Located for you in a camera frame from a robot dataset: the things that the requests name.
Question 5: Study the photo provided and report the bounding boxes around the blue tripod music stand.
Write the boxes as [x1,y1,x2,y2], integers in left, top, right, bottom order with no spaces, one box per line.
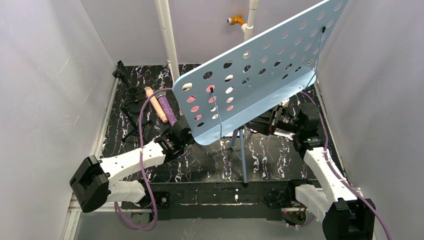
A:
[166,0,347,183]

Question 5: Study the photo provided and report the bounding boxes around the pink paper sheet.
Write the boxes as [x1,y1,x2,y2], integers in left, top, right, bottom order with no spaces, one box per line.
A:
[183,84,236,123]

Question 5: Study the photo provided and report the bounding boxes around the pink toy microphone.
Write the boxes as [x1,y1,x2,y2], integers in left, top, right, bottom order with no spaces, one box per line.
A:
[144,86,168,123]

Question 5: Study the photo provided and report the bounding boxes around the black round-base microphone stand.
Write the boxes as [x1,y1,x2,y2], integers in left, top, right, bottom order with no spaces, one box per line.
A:
[112,60,146,116]

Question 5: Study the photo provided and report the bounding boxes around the black tripod shock-mount stand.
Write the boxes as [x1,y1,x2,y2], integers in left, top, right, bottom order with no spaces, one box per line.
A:
[120,86,146,143]

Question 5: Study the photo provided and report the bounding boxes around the purple glitter microphone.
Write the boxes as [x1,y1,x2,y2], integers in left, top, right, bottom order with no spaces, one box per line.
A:
[155,91,177,127]

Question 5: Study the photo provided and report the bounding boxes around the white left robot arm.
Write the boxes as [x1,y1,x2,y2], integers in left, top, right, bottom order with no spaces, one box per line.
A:
[69,118,194,213]

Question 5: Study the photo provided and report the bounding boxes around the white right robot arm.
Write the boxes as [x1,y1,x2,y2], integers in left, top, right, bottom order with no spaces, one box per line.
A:
[247,103,375,240]

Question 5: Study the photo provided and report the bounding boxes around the silver open-end wrench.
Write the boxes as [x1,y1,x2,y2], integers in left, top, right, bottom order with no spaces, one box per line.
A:
[273,128,295,141]

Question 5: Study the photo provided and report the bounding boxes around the orange pipe valve fitting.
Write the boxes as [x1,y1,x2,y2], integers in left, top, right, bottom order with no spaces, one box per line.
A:
[226,14,245,26]

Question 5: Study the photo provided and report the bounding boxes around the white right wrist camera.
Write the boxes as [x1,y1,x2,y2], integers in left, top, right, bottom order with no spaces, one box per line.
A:
[278,98,290,108]

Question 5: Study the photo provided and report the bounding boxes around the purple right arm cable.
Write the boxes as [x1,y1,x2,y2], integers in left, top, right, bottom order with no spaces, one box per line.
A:
[296,90,395,240]

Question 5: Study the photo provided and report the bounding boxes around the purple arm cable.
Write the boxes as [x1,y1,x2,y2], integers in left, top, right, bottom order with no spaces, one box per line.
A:
[296,90,395,240]
[114,87,175,232]

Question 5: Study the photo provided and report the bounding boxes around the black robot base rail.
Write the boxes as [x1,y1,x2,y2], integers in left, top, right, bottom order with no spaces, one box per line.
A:
[150,179,321,221]

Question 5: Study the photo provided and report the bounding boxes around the white PVC pipe frame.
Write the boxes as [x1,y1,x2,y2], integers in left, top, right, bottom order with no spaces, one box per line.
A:
[154,0,260,117]

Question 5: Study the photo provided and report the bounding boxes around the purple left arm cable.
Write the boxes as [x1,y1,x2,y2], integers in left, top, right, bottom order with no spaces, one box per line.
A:
[114,87,175,232]

